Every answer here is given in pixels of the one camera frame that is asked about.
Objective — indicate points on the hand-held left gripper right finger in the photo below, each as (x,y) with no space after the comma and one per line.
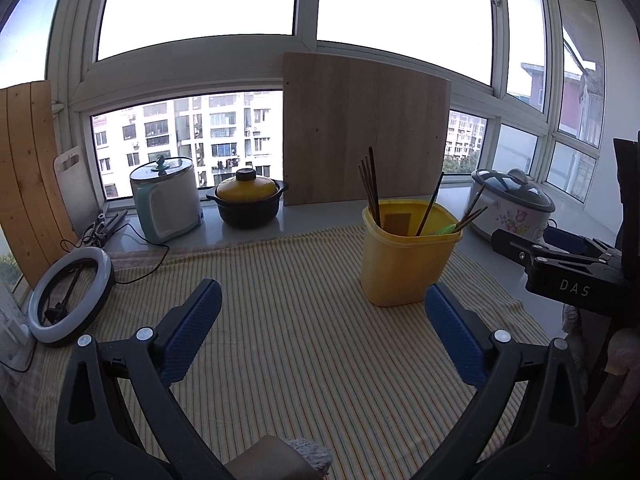
(450,330)

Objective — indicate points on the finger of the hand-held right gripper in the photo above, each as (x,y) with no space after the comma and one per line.
(567,239)
(520,250)

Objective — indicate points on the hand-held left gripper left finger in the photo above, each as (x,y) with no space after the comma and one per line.
(195,325)

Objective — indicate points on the yellow plastic container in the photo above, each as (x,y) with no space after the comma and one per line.
(400,270)

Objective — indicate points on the green plastic spoon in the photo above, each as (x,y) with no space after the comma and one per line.
(444,230)

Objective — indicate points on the black chopstick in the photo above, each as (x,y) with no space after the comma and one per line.
(434,200)

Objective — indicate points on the floral white slow cooker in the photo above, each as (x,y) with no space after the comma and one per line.
(510,215)

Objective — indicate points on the beige plaid cloth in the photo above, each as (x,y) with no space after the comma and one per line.
(135,260)

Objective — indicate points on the striped tablecloth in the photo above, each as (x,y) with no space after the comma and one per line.
(300,335)

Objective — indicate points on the white teal electric cooker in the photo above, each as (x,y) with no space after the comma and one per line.
(170,210)

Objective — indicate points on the black casserole pot yellow lid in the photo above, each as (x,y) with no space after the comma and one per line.
(245,210)

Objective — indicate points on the black folded tripod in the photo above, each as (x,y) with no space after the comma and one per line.
(107,227)

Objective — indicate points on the grey knit cloth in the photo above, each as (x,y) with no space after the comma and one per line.
(315,452)

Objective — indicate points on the white cutting board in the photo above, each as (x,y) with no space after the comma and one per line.
(75,190)

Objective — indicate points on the white power strip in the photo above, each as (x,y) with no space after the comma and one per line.
(12,340)

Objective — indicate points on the light wood board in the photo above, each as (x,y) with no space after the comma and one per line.
(360,125)

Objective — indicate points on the wooden slat board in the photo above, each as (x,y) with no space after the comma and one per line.
(30,175)

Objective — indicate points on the white window frame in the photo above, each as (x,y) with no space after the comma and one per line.
(307,0)

